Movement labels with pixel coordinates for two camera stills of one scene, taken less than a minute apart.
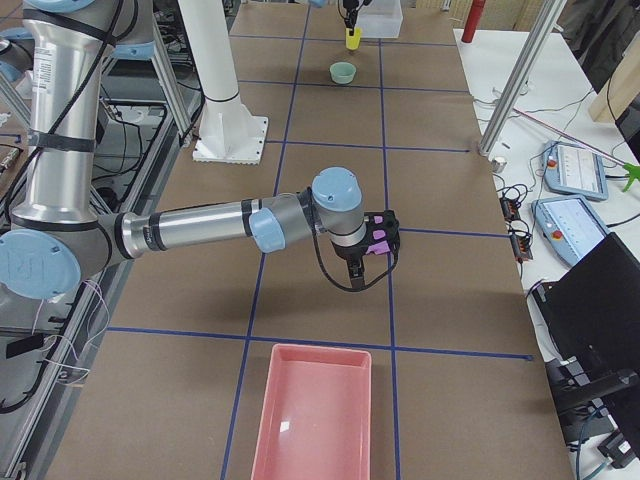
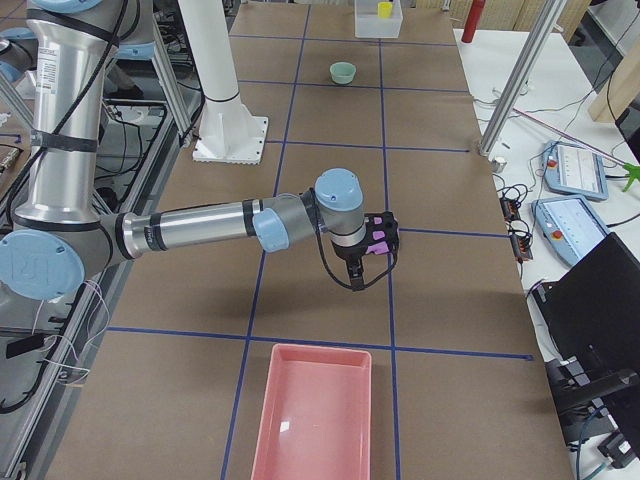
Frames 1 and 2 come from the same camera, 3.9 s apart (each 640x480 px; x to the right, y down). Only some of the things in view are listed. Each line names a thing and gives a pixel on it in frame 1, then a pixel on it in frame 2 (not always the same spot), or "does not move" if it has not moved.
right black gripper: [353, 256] does not move
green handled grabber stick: [630, 170] does not move
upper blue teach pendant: [574, 171] does not move
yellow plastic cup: [353, 41] → [385, 9]
